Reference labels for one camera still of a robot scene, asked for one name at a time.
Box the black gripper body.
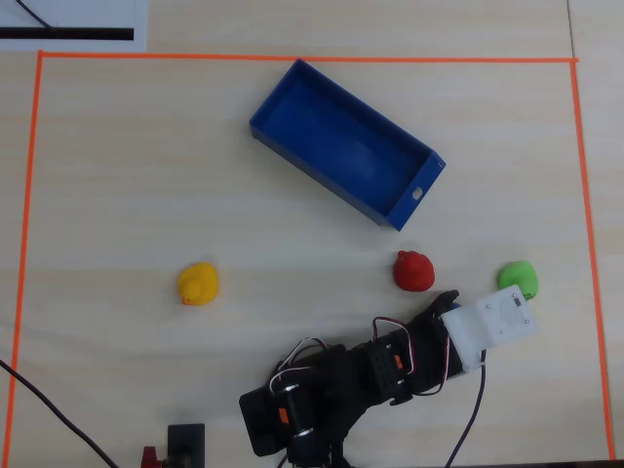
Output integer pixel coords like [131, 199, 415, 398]
[404, 306, 463, 392]

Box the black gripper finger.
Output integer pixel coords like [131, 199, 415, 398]
[428, 289, 461, 319]

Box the red rubber duck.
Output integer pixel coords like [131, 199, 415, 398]
[393, 250, 436, 293]

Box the green rubber duck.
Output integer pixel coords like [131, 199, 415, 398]
[497, 260, 540, 301]

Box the blue plastic box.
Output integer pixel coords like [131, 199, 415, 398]
[249, 58, 447, 233]

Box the yellow rubber duck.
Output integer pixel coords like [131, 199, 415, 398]
[176, 261, 218, 307]

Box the orange tape strip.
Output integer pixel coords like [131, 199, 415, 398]
[569, 58, 616, 461]
[4, 51, 45, 454]
[37, 50, 580, 65]

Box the black clamp stand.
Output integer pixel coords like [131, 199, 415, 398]
[167, 422, 207, 468]

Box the white paper with black bar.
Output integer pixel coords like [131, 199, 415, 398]
[0, 0, 148, 52]

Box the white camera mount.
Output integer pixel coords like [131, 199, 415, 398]
[441, 286, 540, 374]

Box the black camera cable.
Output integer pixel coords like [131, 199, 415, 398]
[444, 348, 488, 468]

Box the black table cable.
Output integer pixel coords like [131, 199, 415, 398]
[0, 360, 121, 468]

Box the thin black cable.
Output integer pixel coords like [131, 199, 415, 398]
[16, 0, 55, 31]

